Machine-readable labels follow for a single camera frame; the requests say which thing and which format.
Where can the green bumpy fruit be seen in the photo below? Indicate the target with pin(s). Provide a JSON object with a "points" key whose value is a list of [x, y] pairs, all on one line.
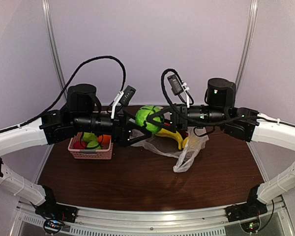
{"points": [[94, 145], [89, 137]]}

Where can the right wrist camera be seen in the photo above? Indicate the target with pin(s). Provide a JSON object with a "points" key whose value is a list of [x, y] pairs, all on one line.
{"points": [[180, 89]]}

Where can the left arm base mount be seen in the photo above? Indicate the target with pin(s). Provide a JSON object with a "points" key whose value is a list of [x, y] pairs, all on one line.
{"points": [[56, 218]]}

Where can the red bumpy fruit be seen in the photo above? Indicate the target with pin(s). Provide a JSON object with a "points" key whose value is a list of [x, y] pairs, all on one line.
{"points": [[79, 145]]}

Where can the aluminium corner post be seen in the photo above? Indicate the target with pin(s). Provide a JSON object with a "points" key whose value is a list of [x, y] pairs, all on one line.
{"points": [[248, 39], [52, 42]]}

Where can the aluminium corner post left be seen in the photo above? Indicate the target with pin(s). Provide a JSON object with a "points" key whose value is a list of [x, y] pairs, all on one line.
{"points": [[52, 42]]}

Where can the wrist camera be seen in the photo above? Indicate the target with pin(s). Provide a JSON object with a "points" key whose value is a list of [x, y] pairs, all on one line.
{"points": [[123, 98], [180, 89]]}

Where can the red orange mango fruit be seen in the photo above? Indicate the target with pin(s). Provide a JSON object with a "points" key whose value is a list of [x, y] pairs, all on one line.
{"points": [[184, 134]]}

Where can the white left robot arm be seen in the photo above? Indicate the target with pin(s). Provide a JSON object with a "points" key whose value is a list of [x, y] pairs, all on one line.
{"points": [[47, 129]]}

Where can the clear plastic bag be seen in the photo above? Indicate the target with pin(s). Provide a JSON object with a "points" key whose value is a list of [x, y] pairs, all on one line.
{"points": [[168, 147]]}

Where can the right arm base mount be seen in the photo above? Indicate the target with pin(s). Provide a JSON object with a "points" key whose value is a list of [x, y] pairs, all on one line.
{"points": [[247, 214]]}

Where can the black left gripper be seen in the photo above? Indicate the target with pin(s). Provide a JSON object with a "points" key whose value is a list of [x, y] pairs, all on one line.
{"points": [[121, 136]]}

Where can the aluminium corner post right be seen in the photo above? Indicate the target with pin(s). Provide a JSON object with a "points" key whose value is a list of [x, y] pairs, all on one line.
{"points": [[248, 39]]}

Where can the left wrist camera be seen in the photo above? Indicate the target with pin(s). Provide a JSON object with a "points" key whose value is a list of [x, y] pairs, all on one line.
{"points": [[123, 98]]}

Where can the pink perforated plastic basket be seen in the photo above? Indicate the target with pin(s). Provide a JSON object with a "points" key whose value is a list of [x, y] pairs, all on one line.
{"points": [[104, 154]]}

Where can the green bumpy fruit front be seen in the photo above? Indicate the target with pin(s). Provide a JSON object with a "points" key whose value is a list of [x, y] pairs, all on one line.
{"points": [[94, 145]]}

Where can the yellow banana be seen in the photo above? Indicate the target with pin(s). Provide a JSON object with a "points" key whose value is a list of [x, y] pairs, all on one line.
{"points": [[181, 141]]}

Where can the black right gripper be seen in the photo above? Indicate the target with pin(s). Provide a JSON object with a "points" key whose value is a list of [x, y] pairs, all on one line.
{"points": [[180, 124]]}

